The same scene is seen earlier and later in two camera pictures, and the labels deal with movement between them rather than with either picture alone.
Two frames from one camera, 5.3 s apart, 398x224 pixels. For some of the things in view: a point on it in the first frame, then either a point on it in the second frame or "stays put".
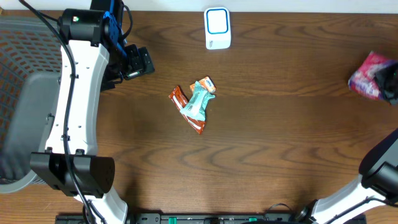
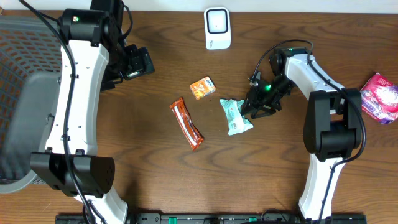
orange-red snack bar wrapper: x=180 y=100 -> x=189 y=130
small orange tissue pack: x=206 y=83 stays put
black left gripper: x=140 y=61 stays put
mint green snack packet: x=196 y=107 -> x=236 y=123
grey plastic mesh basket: x=30 y=64 stays put
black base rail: x=209 y=218 stays put
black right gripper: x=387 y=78 -> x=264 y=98
